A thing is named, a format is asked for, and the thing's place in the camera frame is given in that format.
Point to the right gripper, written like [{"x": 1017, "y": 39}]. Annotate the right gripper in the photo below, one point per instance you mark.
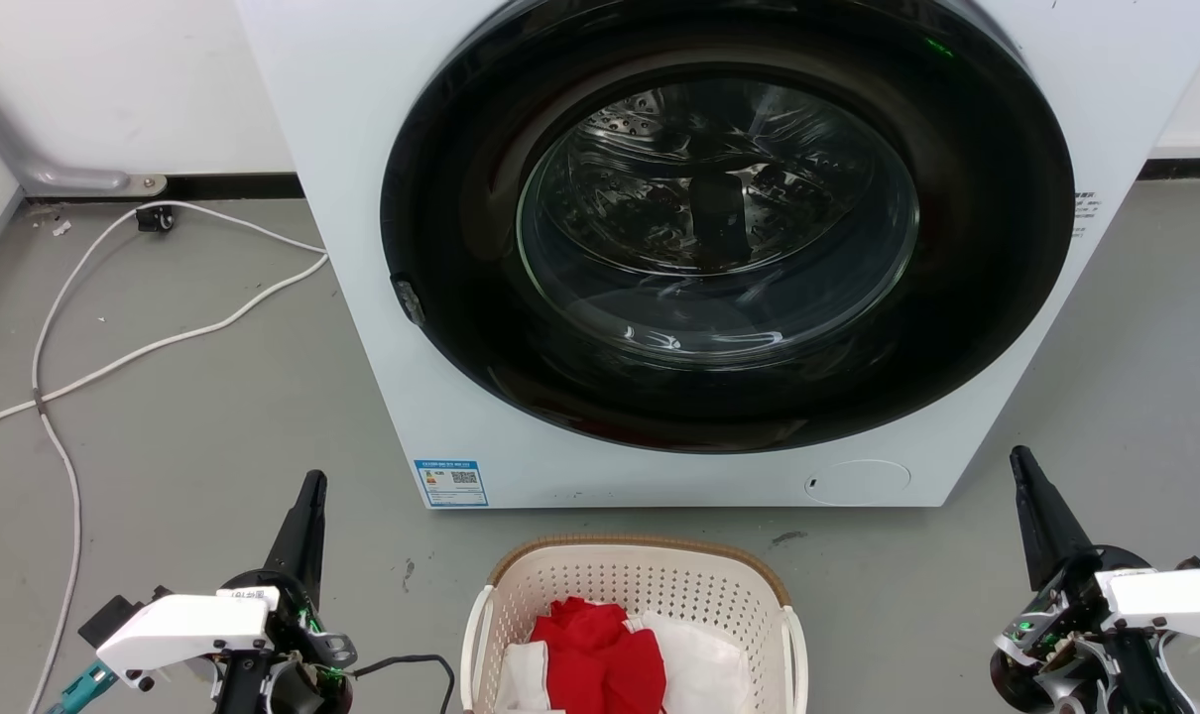
[{"x": 1051, "y": 645}]

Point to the black baseboard strip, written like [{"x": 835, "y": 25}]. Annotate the black baseboard strip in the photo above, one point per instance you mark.
[
  {"x": 1190, "y": 169},
  {"x": 223, "y": 186}
]

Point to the red garment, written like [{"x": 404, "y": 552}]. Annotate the red garment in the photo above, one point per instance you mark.
[{"x": 600, "y": 654}]

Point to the large white garment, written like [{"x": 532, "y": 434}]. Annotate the large white garment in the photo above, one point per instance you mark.
[{"x": 699, "y": 664}]

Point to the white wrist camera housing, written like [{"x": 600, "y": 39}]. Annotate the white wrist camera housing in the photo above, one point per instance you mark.
[
  {"x": 1170, "y": 595},
  {"x": 183, "y": 630}
]

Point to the white perforated laundry basket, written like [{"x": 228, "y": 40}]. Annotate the white perforated laundry basket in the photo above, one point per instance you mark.
[{"x": 650, "y": 577}]

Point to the small white garment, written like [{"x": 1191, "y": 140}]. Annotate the small white garment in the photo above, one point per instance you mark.
[{"x": 526, "y": 679}]

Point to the white front-load washing machine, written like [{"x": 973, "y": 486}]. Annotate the white front-load washing machine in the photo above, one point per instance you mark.
[{"x": 362, "y": 297}]

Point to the small black floor plug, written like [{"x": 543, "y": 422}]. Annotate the small black floor plug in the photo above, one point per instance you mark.
[{"x": 154, "y": 219}]

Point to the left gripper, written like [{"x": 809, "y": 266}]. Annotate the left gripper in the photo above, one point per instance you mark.
[{"x": 307, "y": 659}]

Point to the round black washing machine door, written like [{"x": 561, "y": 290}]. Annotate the round black washing machine door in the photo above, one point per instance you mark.
[{"x": 461, "y": 198}]

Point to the round white filter cover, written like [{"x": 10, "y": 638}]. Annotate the round white filter cover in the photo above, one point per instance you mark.
[{"x": 858, "y": 482}]

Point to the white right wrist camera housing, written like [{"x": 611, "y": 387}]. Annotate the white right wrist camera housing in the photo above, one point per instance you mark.
[{"x": 1170, "y": 595}]

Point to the blue energy label sticker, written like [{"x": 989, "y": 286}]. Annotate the blue energy label sticker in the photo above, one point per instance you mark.
[{"x": 450, "y": 483}]

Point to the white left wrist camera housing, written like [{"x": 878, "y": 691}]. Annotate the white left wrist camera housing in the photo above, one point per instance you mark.
[{"x": 183, "y": 630}]

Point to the grey wall pipe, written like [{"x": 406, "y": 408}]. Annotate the grey wall pipe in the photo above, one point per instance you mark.
[{"x": 5, "y": 139}]

